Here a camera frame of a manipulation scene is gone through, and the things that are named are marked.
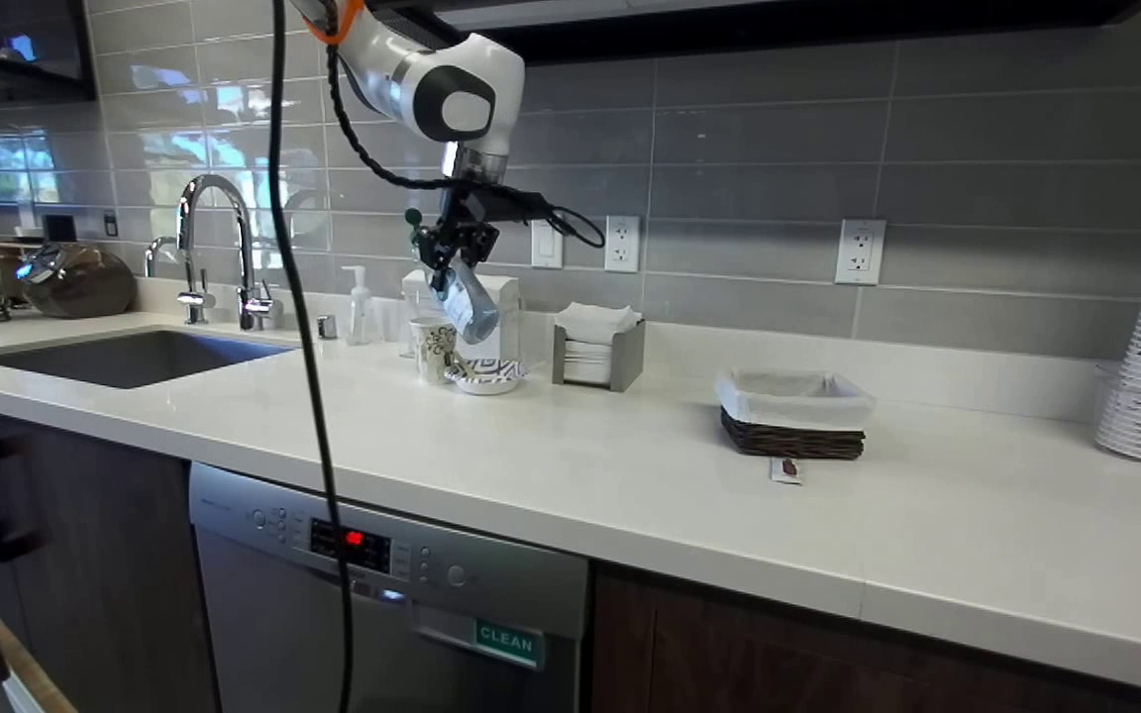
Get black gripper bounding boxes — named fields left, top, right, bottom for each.
left=406, top=170, right=511, bottom=294

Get clear dish soap bottle green cap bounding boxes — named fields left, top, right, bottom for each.
left=437, top=254, right=506, bottom=369

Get patterned paper cup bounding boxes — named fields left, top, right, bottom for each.
left=406, top=269, right=465, bottom=388

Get clear spray bottle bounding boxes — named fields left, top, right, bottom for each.
left=332, top=260, right=379, bottom=350

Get small blue patterned bowl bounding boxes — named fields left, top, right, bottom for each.
left=443, top=351, right=532, bottom=401

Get metal napkin holder with napkins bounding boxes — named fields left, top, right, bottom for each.
left=550, top=298, right=650, bottom=397

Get chrome kitchen faucet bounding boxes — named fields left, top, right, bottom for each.
left=171, top=170, right=276, bottom=332

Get small chrome side tap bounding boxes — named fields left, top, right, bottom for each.
left=138, top=235, right=190, bottom=284

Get stainless steel dishwasher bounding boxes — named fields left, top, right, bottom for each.
left=185, top=459, right=593, bottom=713

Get steel sink basin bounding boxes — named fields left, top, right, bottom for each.
left=0, top=323, right=300, bottom=392

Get black tray with white liner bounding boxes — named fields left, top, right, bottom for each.
left=712, top=369, right=881, bottom=463

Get dark basket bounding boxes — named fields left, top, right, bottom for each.
left=12, top=241, right=143, bottom=321

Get dark upper cabinet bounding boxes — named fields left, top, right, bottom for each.
left=0, top=0, right=98, bottom=105
left=386, top=0, right=1141, bottom=70

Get dark wood lower cabinet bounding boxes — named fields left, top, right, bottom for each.
left=583, top=557, right=1141, bottom=713
left=0, top=401, right=221, bottom=713

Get white wall outlet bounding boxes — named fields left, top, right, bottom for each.
left=833, top=214, right=890, bottom=287
left=528, top=208, right=565, bottom=273
left=598, top=208, right=647, bottom=276

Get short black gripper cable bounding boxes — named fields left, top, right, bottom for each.
left=468, top=177, right=612, bottom=254

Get long black cable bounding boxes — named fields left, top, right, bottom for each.
left=266, top=0, right=359, bottom=713

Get orange cable strap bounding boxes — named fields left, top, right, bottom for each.
left=317, top=0, right=371, bottom=46

